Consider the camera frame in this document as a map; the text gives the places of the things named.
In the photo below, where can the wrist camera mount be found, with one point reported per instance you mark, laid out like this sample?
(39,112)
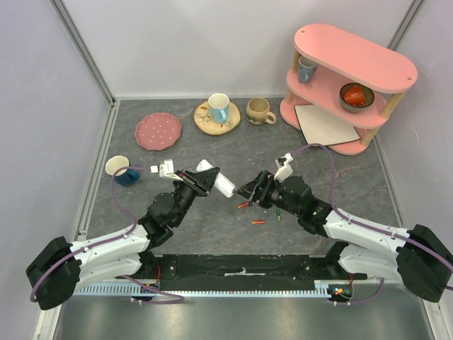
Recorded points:
(284,169)
(164,169)

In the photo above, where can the aluminium frame post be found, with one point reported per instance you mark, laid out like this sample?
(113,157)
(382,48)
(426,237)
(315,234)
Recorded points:
(405,24)
(79,43)

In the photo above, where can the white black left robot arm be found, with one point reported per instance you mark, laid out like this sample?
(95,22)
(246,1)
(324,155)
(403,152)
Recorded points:
(63,267)

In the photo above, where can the pink dotted plate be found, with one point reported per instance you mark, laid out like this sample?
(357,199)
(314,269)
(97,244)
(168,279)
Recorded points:
(158,131)

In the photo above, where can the patterned dark bowl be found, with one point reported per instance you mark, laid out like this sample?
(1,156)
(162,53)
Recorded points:
(369,98)

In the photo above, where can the light blue mug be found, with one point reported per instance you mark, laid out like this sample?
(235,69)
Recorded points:
(219,107)

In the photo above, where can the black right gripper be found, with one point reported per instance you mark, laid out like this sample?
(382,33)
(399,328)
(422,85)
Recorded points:
(263,190)

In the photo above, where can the beige ceramic mug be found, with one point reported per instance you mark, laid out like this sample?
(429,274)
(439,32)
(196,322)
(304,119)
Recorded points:
(258,112)

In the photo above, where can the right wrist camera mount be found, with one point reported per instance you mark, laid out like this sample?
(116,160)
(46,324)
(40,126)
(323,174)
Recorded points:
(284,169)

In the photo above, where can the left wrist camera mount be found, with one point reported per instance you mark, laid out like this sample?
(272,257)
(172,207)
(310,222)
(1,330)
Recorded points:
(164,169)

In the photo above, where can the grey blue shelf mug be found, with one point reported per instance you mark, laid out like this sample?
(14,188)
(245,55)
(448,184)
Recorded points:
(306,70)

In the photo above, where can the red cup in bowl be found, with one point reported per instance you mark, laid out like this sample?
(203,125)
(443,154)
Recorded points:
(354,96)

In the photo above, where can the white slotted cable duct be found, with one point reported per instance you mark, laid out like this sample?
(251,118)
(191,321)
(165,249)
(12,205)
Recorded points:
(127,288)

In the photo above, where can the dark blue mug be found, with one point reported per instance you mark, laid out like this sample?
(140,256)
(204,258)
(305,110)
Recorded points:
(118,168)

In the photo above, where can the left aluminium frame post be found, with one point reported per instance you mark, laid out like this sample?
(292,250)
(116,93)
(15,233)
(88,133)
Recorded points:
(79,43)

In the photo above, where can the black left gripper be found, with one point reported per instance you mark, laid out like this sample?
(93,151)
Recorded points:
(201,182)

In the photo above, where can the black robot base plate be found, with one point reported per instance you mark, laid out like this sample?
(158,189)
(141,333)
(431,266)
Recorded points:
(192,272)

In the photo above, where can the pink three-tier shelf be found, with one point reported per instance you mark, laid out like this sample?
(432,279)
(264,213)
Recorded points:
(351,78)

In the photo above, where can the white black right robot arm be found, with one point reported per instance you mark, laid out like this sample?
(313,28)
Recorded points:
(414,257)

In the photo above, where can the white square mat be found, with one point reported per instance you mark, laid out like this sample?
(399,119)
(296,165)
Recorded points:
(319,126)

